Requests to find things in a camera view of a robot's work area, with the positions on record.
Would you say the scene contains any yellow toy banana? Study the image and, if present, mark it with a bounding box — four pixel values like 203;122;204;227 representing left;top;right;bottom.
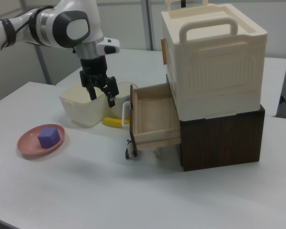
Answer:
102;116;131;129

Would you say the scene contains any cream rectangular container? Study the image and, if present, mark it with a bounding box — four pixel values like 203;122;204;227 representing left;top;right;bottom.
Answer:
59;78;122;128

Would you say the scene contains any small crumpled white toy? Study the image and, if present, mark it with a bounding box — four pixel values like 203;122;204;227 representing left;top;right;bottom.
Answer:
150;148;163;161

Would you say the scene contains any pink plate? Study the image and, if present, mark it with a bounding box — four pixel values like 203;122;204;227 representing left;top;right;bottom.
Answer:
16;123;67;160

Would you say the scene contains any black white penguin toy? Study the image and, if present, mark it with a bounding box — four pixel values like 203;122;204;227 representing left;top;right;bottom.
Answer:
125;139;138;159

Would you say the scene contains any cream box carry handle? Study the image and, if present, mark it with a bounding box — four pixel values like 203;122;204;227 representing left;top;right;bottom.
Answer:
180;17;238;43

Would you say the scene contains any cream plastic storage box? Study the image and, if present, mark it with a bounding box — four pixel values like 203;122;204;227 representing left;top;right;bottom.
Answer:
161;0;268;121

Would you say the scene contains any copper box latch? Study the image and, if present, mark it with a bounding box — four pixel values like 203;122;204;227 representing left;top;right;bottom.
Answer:
161;38;168;65

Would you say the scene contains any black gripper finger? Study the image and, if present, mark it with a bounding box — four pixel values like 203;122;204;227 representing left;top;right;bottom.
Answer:
101;75;120;109
82;76;98;101

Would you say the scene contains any purple cube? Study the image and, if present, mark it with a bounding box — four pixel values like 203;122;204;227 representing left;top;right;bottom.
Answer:
37;127;61;149

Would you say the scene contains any white drawer handle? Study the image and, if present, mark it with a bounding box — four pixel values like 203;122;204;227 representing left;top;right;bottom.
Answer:
121;101;132;129

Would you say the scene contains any white lidded pot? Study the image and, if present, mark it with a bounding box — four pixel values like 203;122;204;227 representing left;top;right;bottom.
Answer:
106;81;139;120

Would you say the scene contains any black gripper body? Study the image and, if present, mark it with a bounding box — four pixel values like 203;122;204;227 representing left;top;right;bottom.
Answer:
79;55;110;88

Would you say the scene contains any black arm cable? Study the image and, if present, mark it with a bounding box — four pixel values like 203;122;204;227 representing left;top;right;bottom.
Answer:
0;8;42;50

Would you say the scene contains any light wooden drawer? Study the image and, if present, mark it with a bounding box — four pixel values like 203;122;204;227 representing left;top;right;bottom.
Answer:
129;82;183;151

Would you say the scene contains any black power cable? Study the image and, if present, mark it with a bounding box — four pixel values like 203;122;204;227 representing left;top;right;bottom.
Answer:
279;94;286;119

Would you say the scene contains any dark wood cabinet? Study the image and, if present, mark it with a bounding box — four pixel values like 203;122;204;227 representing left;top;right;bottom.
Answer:
165;73;266;172

